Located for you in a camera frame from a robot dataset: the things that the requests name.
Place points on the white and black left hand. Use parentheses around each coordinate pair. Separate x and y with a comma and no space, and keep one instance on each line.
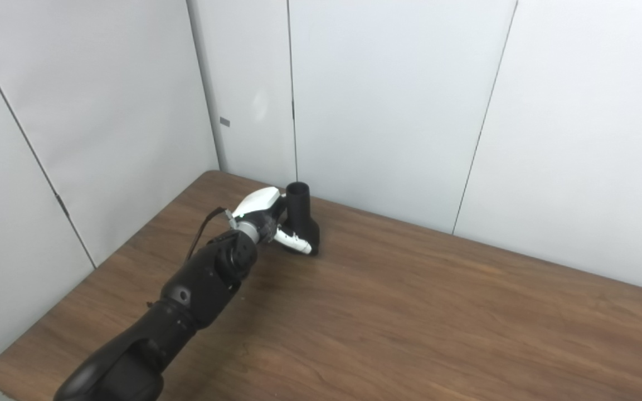
(257,203)

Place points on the grey wall corner post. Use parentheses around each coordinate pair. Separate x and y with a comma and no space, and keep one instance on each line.
(205,83)

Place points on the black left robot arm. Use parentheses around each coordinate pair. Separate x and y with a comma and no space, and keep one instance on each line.
(198,289)

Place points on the black funnel-shaped nozzle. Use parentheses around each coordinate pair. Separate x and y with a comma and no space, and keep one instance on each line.
(300,217)

